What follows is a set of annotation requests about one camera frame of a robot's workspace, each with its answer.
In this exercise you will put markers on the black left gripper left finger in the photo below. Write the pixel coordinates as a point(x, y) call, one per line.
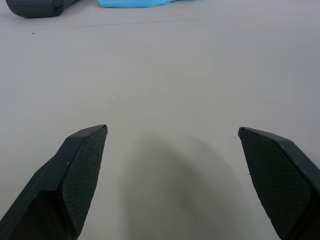
point(75, 180)

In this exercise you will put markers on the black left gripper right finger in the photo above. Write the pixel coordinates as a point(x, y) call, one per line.
point(277, 175)

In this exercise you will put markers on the dark grey rounded object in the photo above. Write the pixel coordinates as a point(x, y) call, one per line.
point(35, 7)

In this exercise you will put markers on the light blue cloth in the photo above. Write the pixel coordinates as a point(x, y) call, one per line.
point(130, 2)

